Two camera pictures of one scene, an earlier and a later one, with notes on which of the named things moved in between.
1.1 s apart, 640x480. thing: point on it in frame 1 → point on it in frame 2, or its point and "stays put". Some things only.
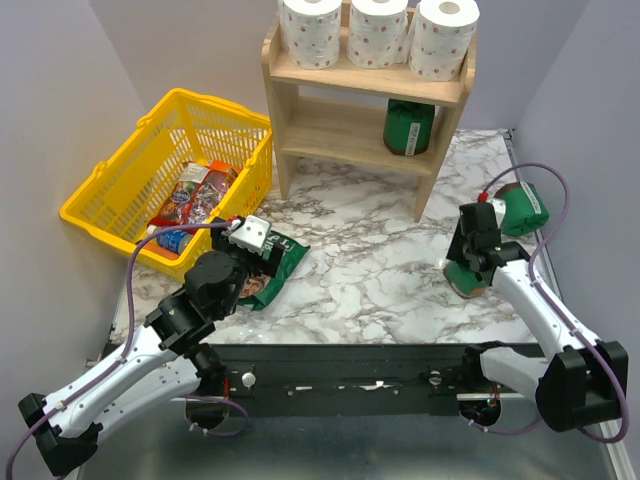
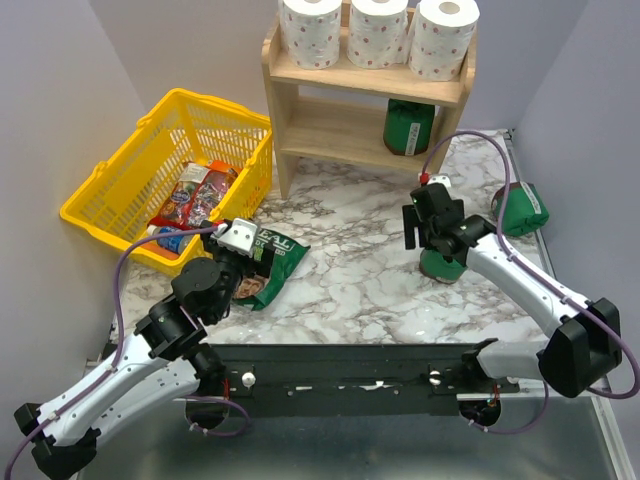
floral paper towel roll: (442, 33) stays put
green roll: (468, 284) → (436, 267)
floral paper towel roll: (378, 33) stays put
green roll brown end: (407, 126) stays put
